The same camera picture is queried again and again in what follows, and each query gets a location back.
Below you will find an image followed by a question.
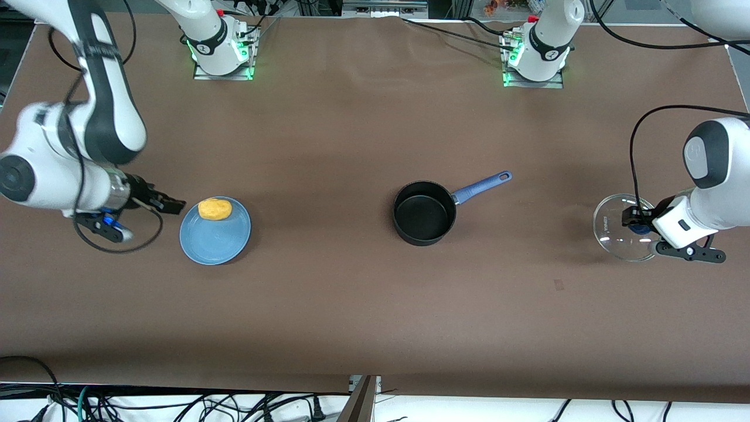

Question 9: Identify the glass lid with blue knob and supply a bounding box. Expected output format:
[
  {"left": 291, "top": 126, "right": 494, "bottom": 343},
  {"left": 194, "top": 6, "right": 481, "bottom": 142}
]
[{"left": 593, "top": 193, "right": 660, "bottom": 263}]

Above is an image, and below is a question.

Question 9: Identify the blue plate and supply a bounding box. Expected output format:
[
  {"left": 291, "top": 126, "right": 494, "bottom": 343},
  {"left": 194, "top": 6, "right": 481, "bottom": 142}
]
[{"left": 179, "top": 196, "right": 252, "bottom": 266}]

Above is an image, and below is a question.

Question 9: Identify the brown table cover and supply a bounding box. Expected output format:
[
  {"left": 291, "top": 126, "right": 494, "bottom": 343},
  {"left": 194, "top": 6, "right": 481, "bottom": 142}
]
[{"left": 0, "top": 12, "right": 750, "bottom": 405}]

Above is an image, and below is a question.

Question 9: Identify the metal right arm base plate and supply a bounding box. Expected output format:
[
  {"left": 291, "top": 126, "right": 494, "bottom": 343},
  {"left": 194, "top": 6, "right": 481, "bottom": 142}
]
[{"left": 193, "top": 25, "right": 260, "bottom": 81}]

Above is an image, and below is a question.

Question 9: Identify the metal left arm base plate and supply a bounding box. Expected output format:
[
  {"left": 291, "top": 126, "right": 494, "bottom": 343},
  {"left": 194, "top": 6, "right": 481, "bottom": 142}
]
[{"left": 501, "top": 29, "right": 566, "bottom": 90}]

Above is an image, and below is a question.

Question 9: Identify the black cable bundle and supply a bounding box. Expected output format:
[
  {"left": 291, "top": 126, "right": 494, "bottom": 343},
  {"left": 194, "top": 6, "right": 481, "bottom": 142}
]
[{"left": 223, "top": 0, "right": 285, "bottom": 37}]

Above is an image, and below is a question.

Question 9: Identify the black looped cable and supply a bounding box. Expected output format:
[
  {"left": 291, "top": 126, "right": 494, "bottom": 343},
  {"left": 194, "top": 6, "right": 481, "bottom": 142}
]
[{"left": 0, "top": 355, "right": 62, "bottom": 422}]

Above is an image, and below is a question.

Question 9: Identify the black pot with blue handle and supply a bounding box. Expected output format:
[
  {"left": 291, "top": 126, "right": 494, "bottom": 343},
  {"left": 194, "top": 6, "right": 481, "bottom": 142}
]
[{"left": 393, "top": 170, "right": 513, "bottom": 247}]

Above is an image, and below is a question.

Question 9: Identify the short black cable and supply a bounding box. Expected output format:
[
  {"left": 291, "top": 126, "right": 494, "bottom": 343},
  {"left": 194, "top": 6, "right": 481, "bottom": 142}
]
[{"left": 462, "top": 16, "right": 509, "bottom": 36}]

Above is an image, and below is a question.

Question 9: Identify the long black cable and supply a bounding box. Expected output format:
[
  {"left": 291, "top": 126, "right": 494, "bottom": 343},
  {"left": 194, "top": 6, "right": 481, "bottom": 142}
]
[{"left": 401, "top": 18, "right": 516, "bottom": 50}]

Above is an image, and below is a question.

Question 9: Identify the aluminium frame profile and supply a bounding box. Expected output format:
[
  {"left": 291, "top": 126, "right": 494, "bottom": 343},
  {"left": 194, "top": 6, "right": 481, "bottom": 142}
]
[{"left": 337, "top": 375, "right": 383, "bottom": 422}]

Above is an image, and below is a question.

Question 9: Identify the aluminium frame crossbar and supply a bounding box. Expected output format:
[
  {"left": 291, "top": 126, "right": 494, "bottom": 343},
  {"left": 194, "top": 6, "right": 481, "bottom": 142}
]
[{"left": 342, "top": 0, "right": 429, "bottom": 18}]

